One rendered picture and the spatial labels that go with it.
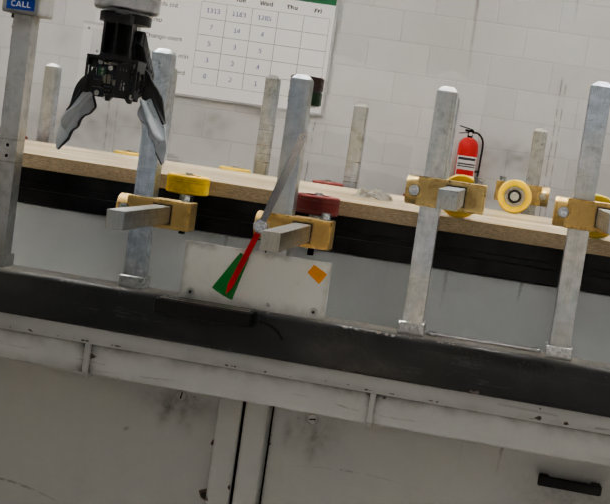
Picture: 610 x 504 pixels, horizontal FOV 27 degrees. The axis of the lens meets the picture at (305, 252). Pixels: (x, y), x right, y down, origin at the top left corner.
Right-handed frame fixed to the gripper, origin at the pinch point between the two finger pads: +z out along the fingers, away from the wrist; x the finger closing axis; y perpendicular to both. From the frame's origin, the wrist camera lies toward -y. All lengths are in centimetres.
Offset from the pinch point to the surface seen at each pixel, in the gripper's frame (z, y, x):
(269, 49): -68, -750, -54
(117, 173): 5, -63, -12
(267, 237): 8.7, -11.5, 22.6
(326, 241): 10, -39, 31
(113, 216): 9.4, -16.1, -1.9
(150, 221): 10.5, -30.4, 1.5
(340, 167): 10, -752, 10
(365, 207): 4, -58, 36
